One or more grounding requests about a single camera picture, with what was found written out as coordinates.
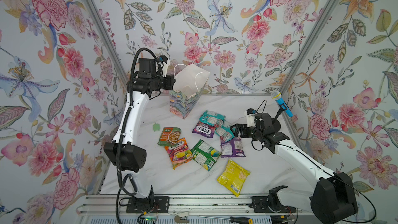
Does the purple snack packet back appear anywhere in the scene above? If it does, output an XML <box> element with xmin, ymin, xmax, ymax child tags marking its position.
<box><xmin>220</xmin><ymin>137</ymin><xmax>246</xmax><ymax>158</ymax></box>

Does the floral paper gift bag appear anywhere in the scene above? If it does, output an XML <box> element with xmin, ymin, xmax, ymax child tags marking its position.
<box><xmin>169</xmin><ymin>64</ymin><xmax>210</xmax><ymax>119</ymax></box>

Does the yellow snack bag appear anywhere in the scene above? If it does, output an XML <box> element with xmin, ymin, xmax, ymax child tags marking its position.
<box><xmin>217</xmin><ymin>159</ymin><xmax>251</xmax><ymax>197</ymax></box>

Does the green red soup mix packet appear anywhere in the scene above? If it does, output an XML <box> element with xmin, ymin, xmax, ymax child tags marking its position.
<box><xmin>158</xmin><ymin>127</ymin><xmax>181</xmax><ymax>146</ymax></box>

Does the orange Fox's fruits candy bag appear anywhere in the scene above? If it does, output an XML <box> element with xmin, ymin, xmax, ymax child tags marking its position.
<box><xmin>164</xmin><ymin>138</ymin><xmax>193</xmax><ymax>170</ymax></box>

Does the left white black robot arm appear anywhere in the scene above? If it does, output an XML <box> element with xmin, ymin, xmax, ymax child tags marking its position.
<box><xmin>104</xmin><ymin>56</ymin><xmax>175</xmax><ymax>203</ymax></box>

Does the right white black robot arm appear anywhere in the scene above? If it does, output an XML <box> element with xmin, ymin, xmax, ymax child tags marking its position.
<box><xmin>228</xmin><ymin>113</ymin><xmax>358</xmax><ymax>224</ymax></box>

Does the purple Fox's berries candy bag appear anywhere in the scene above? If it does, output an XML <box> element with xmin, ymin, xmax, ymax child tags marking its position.
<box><xmin>192</xmin><ymin>121</ymin><xmax>216</xmax><ymax>139</ymax></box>

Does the green Fox's candy bag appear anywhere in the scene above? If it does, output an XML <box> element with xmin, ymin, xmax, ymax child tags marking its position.
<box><xmin>191</xmin><ymin>140</ymin><xmax>222</xmax><ymax>171</ymax></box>

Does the blue microphone on stand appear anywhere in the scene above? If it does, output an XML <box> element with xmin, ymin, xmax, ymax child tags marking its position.
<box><xmin>271</xmin><ymin>90</ymin><xmax>293</xmax><ymax>122</ymax></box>

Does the lower teal snack packet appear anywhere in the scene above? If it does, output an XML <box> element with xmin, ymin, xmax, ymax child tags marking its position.
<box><xmin>215</xmin><ymin>121</ymin><xmax>235</xmax><ymax>143</ymax></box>

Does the teal snack packet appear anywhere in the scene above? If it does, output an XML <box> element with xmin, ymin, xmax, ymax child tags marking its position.
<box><xmin>200</xmin><ymin>110</ymin><xmax>225</xmax><ymax>127</ymax></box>
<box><xmin>215</xmin><ymin>121</ymin><xmax>235</xmax><ymax>143</ymax></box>

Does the upper teal snack packet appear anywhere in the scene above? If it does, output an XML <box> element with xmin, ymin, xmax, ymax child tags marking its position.
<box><xmin>200</xmin><ymin>110</ymin><xmax>225</xmax><ymax>127</ymax></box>

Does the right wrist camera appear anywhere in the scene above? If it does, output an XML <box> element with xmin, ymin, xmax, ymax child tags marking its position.
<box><xmin>246</xmin><ymin>108</ymin><xmax>256</xmax><ymax>127</ymax></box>

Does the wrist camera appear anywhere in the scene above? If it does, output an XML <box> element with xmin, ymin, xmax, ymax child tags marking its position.
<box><xmin>246</xmin><ymin>108</ymin><xmax>256</xmax><ymax>127</ymax></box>
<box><xmin>159</xmin><ymin>55</ymin><xmax>171</xmax><ymax>77</ymax></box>

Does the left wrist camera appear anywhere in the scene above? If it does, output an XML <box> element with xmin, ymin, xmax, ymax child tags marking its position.
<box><xmin>159</xmin><ymin>55</ymin><xmax>171</xmax><ymax>77</ymax></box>

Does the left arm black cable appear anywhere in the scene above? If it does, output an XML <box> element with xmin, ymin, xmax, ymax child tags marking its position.
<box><xmin>114</xmin><ymin>47</ymin><xmax>159</xmax><ymax>224</ymax></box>

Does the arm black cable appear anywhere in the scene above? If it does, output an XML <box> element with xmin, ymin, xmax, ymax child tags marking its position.
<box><xmin>114</xmin><ymin>47</ymin><xmax>159</xmax><ymax>224</ymax></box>
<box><xmin>250</xmin><ymin>99</ymin><xmax>377</xmax><ymax>224</ymax></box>

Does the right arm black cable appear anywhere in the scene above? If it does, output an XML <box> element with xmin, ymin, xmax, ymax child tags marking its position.
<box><xmin>250</xmin><ymin>99</ymin><xmax>377</xmax><ymax>224</ymax></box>

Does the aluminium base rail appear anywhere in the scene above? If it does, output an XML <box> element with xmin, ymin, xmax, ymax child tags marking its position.
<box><xmin>77</xmin><ymin>194</ymin><xmax>309</xmax><ymax>216</ymax></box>

